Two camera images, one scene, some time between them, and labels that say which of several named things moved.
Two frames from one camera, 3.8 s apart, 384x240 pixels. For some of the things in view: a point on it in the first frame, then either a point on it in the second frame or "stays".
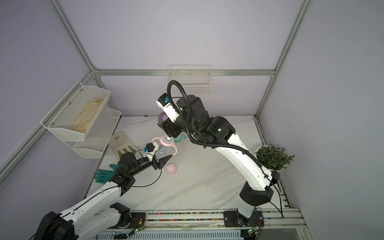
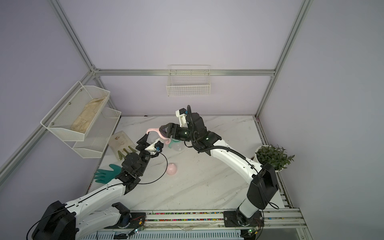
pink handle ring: (167, 141) → (157, 129)
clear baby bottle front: (181, 146) stays
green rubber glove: (104, 175) stays
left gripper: (160, 164) → (142, 144)
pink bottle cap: (171, 169) stays
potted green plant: (273, 158) stays
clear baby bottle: (163, 151) → (152, 136)
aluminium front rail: (281, 218) stays
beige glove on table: (120, 144) stays
